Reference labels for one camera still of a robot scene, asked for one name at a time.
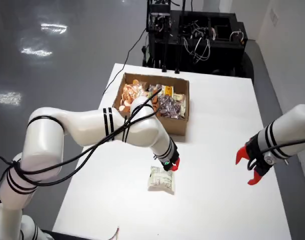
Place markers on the pastel marshmallow bag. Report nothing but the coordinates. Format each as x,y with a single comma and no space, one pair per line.
146,94

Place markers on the white cookie snack packet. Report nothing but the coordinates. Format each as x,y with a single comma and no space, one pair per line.
181,102

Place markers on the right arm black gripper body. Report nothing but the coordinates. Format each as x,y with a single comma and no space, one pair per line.
256,157

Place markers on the dark snack packet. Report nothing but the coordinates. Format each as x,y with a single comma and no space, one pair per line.
152,88

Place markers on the yellow label snack packet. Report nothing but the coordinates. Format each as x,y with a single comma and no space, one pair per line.
167,90

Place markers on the black camera stand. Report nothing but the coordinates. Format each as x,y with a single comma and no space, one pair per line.
178,57
165,60

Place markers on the chocolate sprinkle cookies bag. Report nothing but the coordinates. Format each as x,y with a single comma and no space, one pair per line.
168,107

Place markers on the black electronics rack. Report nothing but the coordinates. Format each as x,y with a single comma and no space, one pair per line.
158,10

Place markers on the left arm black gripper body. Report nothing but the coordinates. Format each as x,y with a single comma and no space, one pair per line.
174,153

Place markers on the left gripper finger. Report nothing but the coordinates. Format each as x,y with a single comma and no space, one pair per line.
176,165

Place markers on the brown Lotus biscuit pack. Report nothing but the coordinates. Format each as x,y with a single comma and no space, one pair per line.
155,101

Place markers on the brown cardboard box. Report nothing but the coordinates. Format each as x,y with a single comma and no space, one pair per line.
177,125

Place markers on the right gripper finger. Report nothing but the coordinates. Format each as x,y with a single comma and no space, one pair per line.
256,179
241,154

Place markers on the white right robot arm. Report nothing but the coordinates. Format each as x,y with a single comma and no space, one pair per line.
292,125

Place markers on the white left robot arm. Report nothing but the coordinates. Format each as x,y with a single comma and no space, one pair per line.
87,125

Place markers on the black equipment cart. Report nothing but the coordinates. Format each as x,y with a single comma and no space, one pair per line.
222,55

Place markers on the white green snack packet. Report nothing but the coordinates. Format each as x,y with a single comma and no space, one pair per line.
160,182

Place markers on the orange round cookies bag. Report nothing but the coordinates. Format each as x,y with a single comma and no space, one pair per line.
131,92

